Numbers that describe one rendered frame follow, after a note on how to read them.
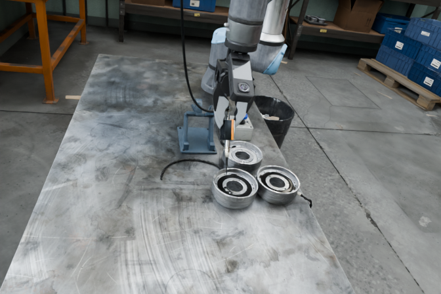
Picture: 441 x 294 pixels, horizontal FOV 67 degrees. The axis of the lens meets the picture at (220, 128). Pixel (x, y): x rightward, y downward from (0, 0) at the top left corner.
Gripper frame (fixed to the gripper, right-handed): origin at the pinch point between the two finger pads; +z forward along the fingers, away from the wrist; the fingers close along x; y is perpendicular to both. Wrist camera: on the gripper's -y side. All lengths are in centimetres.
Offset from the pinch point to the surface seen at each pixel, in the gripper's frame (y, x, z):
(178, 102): 36.5, 7.7, 13.3
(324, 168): 103, -108, 94
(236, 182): -8.2, -2.3, 10.6
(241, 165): -2.9, -4.7, 9.8
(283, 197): -13.9, -12.0, 10.2
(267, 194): -12.4, -8.8, 10.7
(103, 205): -12.5, 27.2, 13.2
